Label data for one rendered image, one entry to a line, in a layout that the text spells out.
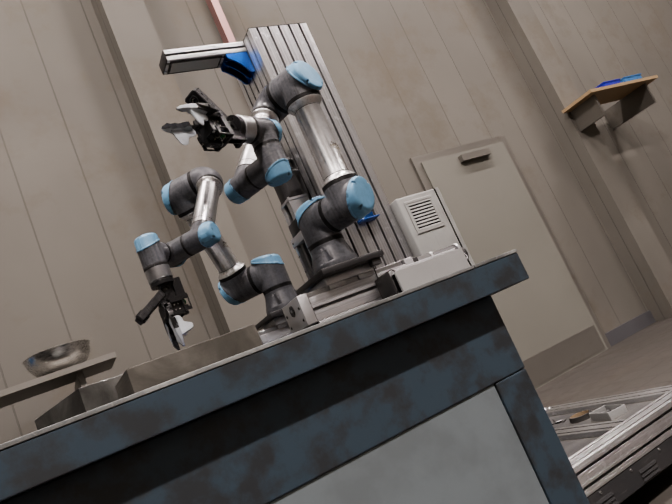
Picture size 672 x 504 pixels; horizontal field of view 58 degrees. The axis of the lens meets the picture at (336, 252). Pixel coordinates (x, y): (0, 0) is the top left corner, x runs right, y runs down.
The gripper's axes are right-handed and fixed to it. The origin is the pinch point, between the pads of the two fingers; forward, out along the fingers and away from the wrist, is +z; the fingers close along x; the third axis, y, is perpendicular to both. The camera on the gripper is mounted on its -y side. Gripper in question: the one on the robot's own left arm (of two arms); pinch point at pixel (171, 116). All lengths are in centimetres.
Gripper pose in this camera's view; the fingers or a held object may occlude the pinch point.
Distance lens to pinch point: 153.9
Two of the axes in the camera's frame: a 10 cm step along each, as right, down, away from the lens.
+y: 4.9, 8.4, -2.5
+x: -6.5, 5.4, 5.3
